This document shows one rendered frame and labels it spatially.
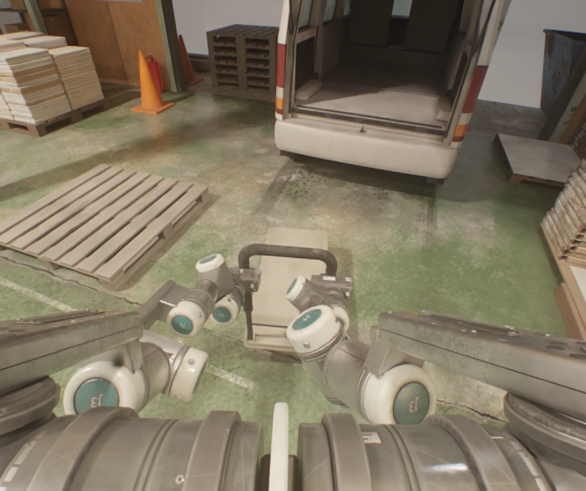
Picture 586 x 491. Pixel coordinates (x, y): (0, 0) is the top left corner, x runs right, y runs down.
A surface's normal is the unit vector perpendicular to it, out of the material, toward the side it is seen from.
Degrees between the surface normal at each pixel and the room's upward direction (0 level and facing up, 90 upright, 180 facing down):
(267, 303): 0
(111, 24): 90
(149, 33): 90
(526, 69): 90
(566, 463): 70
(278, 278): 0
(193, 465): 13
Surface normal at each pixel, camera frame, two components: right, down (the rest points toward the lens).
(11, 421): 0.96, 0.00
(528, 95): -0.33, 0.61
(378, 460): 0.04, -0.95
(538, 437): -0.95, -0.04
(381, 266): 0.03, -0.76
